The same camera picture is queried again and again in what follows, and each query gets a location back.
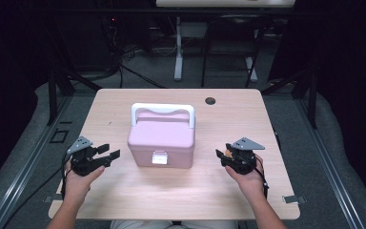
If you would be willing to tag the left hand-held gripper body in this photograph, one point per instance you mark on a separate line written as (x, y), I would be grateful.
(82, 162)

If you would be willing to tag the aluminium floor rail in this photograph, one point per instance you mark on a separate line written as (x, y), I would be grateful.
(331, 165)
(33, 159)

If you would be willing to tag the dark equipment rack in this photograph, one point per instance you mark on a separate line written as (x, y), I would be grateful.
(85, 41)

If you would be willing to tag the black chair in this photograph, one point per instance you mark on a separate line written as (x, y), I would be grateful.
(241, 19)

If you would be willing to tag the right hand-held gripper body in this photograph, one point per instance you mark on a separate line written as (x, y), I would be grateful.
(243, 160)

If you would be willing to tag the black round table grommet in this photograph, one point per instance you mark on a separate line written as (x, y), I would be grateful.
(210, 101)

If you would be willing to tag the white desk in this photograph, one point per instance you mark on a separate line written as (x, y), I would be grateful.
(222, 3)

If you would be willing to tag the grey table bracket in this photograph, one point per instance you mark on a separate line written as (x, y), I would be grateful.
(52, 198)
(294, 199)

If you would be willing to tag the person's right hand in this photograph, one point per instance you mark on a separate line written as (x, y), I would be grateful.
(251, 183)

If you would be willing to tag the black metal stand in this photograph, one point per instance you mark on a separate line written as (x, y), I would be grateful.
(313, 105)
(52, 101)

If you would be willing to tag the person's left hand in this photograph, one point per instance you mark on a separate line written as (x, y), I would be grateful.
(77, 187)

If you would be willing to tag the person's light trousers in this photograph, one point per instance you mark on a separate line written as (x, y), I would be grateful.
(139, 225)

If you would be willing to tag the pink storage box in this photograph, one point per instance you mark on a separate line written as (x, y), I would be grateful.
(160, 135)

